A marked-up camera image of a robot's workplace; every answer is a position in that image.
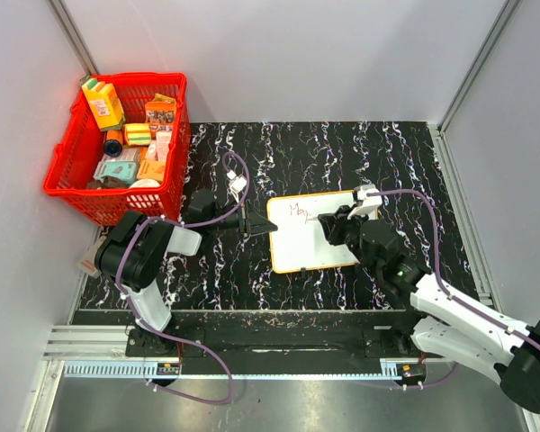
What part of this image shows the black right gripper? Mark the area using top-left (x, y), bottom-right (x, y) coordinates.
top-left (319, 203), bottom-right (378, 275)

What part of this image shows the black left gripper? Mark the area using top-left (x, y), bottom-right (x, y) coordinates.
top-left (207, 195), bottom-right (278, 238)

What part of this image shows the white board with orange frame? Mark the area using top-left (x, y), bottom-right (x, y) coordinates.
top-left (266, 190), bottom-right (378, 274)

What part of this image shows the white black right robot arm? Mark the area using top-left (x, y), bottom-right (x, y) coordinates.
top-left (318, 205), bottom-right (540, 414)

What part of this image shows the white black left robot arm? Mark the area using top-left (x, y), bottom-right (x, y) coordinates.
top-left (94, 189), bottom-right (278, 356)

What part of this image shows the orange small packet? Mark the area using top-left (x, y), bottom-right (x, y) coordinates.
top-left (137, 160), bottom-right (166, 183)

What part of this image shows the pink white carton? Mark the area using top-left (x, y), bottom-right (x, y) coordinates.
top-left (144, 130), bottom-right (172, 162)

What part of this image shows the teal snack box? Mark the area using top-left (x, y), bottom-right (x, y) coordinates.
top-left (94, 161), bottom-right (139, 185)

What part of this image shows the orange snack box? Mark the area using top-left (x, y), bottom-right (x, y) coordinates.
top-left (145, 101), bottom-right (176, 124)

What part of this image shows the yellow green sponge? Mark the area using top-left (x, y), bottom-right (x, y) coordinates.
top-left (123, 123), bottom-right (152, 146)

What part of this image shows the orange black bottle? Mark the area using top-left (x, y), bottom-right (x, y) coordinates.
top-left (103, 130), bottom-right (123, 158)

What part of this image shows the pink white small box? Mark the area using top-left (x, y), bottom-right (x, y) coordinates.
top-left (76, 244), bottom-right (100, 278)

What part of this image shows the yellow juice carton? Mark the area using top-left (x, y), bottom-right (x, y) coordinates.
top-left (81, 76), bottom-right (125, 131)

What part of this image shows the red plastic shopping basket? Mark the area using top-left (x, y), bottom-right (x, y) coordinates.
top-left (43, 72), bottom-right (191, 226)

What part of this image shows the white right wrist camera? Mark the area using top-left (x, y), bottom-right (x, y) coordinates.
top-left (347, 184), bottom-right (382, 220)

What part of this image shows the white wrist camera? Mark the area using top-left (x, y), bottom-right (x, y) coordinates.
top-left (347, 184), bottom-right (382, 220)
top-left (227, 170), bottom-right (248, 202)

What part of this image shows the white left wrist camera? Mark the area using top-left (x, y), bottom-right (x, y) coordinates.
top-left (227, 170), bottom-right (248, 202)

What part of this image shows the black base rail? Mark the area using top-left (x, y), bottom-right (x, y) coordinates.
top-left (125, 309), bottom-right (437, 364)

